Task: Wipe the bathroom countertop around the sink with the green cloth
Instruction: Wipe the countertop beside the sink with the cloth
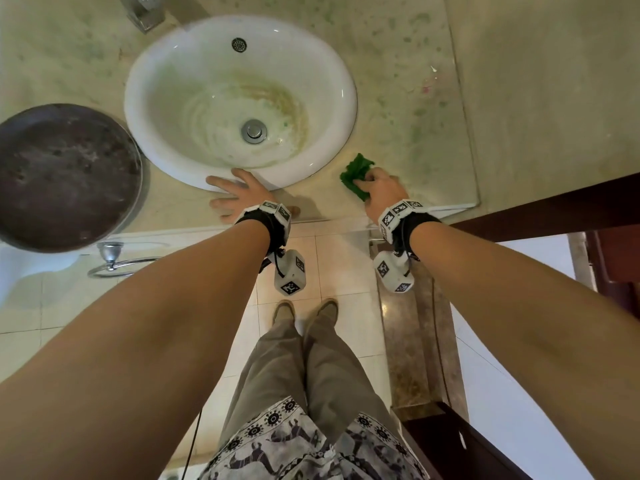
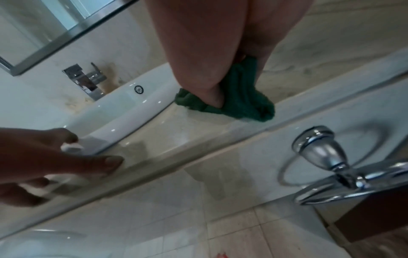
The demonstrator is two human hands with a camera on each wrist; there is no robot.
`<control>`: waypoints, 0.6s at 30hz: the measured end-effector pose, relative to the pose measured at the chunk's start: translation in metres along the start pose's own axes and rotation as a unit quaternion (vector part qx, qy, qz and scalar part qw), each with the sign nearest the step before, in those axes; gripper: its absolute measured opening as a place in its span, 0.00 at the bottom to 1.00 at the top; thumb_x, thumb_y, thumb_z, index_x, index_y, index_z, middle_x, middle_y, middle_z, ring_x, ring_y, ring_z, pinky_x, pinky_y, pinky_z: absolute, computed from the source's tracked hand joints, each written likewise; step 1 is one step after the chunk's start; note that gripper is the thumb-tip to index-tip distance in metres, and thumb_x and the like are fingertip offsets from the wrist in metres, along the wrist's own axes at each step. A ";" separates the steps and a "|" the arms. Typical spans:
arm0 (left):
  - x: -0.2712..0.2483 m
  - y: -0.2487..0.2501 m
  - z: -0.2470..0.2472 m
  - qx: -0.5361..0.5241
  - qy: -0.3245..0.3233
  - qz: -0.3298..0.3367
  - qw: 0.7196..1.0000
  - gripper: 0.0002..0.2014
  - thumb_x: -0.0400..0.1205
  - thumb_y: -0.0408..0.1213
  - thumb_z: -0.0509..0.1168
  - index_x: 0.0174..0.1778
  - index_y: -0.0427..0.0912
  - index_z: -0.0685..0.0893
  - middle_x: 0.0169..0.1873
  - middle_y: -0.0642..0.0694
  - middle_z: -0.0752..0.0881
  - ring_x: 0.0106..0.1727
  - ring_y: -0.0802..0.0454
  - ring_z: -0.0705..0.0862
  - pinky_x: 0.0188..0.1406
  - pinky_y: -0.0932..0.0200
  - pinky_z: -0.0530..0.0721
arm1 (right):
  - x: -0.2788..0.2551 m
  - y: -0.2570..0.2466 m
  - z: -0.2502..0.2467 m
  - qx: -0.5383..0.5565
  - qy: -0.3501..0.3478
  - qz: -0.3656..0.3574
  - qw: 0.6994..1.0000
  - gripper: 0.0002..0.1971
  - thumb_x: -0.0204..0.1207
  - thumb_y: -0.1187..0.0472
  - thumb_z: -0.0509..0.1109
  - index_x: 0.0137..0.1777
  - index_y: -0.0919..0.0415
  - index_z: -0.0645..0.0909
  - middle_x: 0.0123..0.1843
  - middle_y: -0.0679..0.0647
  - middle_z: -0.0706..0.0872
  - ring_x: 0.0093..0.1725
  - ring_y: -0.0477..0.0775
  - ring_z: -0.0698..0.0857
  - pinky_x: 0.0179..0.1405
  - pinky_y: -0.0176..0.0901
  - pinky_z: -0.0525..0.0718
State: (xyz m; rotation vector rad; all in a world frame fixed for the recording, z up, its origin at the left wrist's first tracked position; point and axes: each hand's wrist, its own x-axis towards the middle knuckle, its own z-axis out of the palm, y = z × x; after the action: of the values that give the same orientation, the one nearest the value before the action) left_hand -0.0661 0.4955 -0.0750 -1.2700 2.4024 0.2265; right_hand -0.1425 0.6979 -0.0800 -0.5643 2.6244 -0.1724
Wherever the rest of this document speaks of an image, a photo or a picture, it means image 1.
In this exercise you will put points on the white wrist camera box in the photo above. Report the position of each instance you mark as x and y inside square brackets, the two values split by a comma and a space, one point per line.
[392, 272]
[290, 272]

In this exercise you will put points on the chrome drain stopper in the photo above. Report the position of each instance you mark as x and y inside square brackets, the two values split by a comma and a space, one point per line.
[254, 131]

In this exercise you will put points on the grey shoe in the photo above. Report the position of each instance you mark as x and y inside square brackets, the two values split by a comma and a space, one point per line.
[327, 309]
[284, 312]

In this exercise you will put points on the patterned white shirt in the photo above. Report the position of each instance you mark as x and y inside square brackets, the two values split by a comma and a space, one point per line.
[280, 449]

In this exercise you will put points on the person's left hand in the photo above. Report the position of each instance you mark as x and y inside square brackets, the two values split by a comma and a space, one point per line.
[245, 194]

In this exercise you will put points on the white toilet lid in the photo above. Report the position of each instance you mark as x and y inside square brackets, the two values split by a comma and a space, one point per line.
[35, 274]

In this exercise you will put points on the grey trousers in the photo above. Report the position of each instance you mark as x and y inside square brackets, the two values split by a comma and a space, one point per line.
[330, 374]

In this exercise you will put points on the black wristband with marker tags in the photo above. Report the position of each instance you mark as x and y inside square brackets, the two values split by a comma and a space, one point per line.
[407, 224]
[272, 222]

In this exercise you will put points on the white round sink basin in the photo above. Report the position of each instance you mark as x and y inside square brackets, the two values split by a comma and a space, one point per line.
[200, 94]

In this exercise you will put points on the person's left forearm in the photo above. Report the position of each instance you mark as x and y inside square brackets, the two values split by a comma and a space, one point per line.
[125, 354]

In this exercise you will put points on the person's right hand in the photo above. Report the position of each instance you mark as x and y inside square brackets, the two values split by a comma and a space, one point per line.
[385, 192]

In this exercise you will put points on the chrome square faucet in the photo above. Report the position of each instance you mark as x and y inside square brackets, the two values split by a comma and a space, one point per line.
[142, 12]

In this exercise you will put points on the dark round metal tray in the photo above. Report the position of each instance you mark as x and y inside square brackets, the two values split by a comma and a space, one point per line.
[65, 179]

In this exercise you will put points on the green cloth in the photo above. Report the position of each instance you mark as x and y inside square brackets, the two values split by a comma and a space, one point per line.
[355, 172]

